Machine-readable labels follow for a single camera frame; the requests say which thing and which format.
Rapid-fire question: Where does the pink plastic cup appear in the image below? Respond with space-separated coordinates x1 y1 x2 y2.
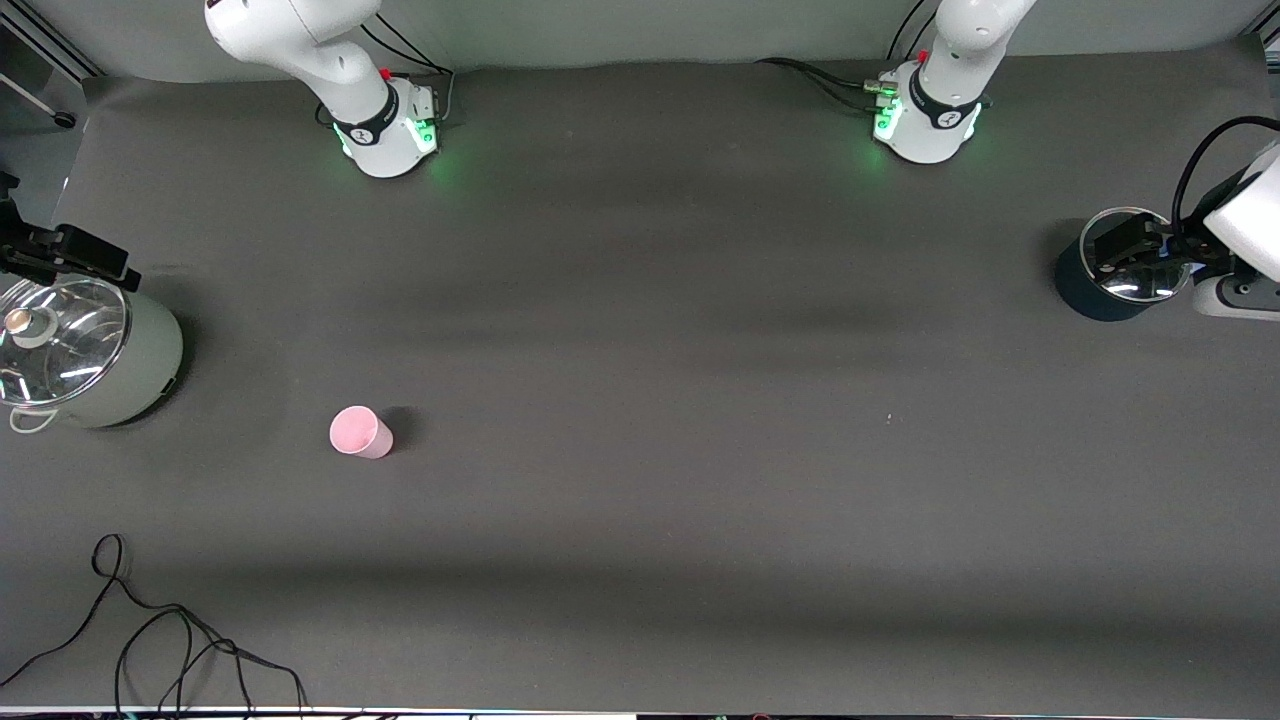
329 405 394 460

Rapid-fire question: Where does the glass lid with blue knob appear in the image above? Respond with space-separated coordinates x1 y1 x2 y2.
1080 207 1193 304

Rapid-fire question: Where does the dark blue saucepan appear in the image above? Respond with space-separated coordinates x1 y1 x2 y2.
1055 207 1201 323

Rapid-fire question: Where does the glass lid with beige knob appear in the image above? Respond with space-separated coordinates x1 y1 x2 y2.
0 275 132 407

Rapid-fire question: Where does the pale green cooking pot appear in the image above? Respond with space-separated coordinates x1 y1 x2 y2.
0 275 187 433

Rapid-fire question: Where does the stand leg with black caster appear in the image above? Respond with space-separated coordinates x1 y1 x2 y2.
0 72 78 132

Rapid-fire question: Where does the dark grey table cloth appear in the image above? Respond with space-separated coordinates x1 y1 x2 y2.
0 40 1280 716

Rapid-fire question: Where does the black left arm wrist cable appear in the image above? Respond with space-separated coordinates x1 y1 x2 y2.
1170 115 1280 243

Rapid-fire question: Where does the dark metal frame rail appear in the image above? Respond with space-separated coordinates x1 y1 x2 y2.
0 8 107 82

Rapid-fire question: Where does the black left arm base cable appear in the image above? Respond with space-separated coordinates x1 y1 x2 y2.
755 57 897 113

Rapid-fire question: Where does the black arm base cable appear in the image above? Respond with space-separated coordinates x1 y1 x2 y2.
360 10 457 127
755 57 897 113

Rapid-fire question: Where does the black right arm base cable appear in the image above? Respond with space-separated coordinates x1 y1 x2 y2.
360 10 457 127

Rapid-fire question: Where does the thin black loose cable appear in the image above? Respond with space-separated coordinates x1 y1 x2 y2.
0 533 307 714

